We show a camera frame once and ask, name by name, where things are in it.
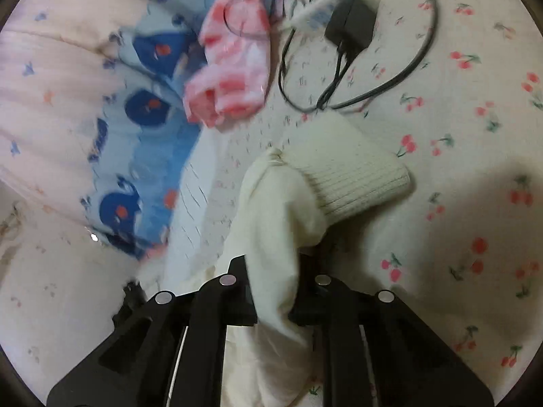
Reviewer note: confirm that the whale print curtain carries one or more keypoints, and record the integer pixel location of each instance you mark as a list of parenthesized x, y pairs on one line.
[(148, 106)]

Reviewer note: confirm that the white striped pillow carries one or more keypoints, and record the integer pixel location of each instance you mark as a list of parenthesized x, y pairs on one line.
[(199, 203)]

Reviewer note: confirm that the cherry print bedsheet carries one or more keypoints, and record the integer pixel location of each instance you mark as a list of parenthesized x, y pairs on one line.
[(445, 135)]

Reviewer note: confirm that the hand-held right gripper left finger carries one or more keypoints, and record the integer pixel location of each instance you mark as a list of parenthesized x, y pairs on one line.
[(237, 305)]

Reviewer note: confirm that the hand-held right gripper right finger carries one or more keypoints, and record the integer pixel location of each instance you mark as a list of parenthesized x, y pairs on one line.
[(316, 305)]

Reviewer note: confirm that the black power adapter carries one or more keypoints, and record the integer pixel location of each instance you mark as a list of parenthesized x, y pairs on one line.
[(350, 25)]

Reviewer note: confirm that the cream garment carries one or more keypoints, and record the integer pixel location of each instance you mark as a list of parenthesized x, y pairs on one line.
[(275, 220)]

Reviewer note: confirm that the pink white plastic bag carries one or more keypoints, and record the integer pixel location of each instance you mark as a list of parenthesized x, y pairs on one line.
[(233, 72)]

